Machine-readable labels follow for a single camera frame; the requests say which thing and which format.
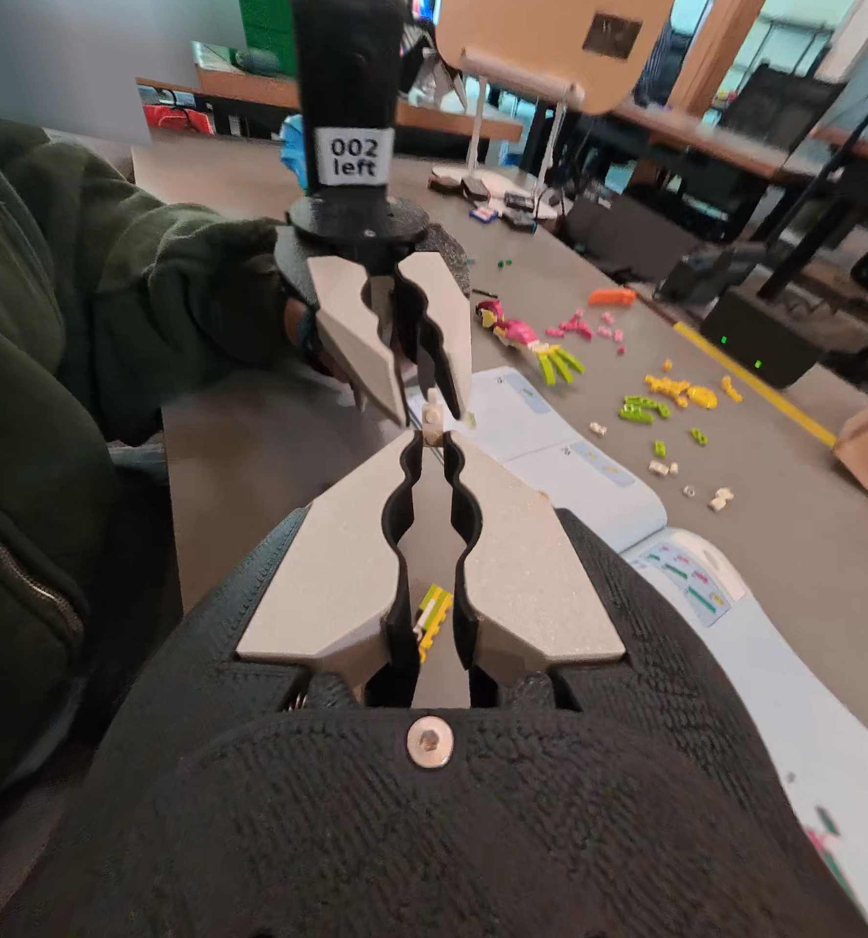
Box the dark grey device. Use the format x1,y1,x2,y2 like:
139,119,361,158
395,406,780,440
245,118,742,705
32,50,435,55
657,245,765,305

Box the pile of pink lego pieces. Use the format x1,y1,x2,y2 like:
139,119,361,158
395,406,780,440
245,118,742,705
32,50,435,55
547,309,626,356

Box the pile of yellow lego pieces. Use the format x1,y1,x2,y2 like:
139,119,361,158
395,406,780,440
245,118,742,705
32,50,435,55
643,358,744,411

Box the yellow and green lego assembly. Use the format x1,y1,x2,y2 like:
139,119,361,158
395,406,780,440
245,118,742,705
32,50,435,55
413,582,456,664

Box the long wooden desk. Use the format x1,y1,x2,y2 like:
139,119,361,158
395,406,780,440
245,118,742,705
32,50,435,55
610,95,868,221

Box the blue bag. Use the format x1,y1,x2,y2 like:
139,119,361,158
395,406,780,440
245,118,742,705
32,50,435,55
280,113,310,193

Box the pink lego bird model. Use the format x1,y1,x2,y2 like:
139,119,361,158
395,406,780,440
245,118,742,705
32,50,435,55
476,297,587,387

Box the wooden shelf desk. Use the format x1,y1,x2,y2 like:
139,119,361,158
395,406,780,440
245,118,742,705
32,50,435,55
137,66,523,144

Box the black box with green lights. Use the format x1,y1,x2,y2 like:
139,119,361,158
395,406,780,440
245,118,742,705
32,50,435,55
700,286,827,389

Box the group of lime lego pieces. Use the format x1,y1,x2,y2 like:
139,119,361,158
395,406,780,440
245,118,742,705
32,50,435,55
617,394,710,459

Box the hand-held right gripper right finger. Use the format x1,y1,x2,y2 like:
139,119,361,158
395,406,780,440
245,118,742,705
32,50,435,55
443,431,627,690

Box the lego instruction booklet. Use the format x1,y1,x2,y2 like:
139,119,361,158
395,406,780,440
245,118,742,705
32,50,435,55
405,366,868,938

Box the person's left hand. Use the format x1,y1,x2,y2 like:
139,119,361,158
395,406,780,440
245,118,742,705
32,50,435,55
282,289,354,385

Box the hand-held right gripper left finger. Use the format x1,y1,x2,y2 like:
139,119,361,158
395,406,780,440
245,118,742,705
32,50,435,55
236,431,424,693

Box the tan chair with white frame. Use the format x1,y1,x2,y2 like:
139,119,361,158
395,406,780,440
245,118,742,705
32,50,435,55
434,0,677,217

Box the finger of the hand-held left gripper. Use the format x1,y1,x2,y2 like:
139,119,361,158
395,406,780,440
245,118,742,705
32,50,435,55
392,251,476,427
306,254,410,430

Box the person's left forearm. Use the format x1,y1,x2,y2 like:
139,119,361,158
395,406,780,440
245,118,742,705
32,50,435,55
104,201,296,441

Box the black office chair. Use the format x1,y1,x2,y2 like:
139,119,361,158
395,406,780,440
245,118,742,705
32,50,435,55
720,62,846,155

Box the red containers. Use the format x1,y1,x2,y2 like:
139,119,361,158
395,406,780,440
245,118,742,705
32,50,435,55
141,86,218,134

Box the black table leg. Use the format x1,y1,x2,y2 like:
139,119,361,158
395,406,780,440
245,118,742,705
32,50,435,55
757,66,868,301

